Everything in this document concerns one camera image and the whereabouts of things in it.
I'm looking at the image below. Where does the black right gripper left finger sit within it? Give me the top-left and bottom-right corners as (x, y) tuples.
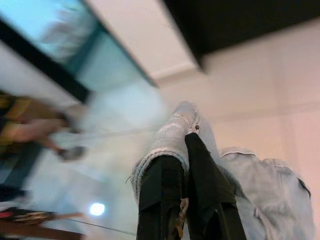
(136, 154), (187, 240)

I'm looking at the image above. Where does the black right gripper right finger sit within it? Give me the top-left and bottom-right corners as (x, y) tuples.
(183, 132), (247, 240)

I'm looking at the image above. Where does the light blue denim jacket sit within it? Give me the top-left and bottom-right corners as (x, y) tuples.
(129, 101), (315, 240)

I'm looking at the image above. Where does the brown wooden table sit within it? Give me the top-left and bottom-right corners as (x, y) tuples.
(0, 208), (85, 240)

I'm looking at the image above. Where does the person in pink shirt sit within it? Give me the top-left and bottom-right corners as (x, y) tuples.
(0, 91), (88, 161)

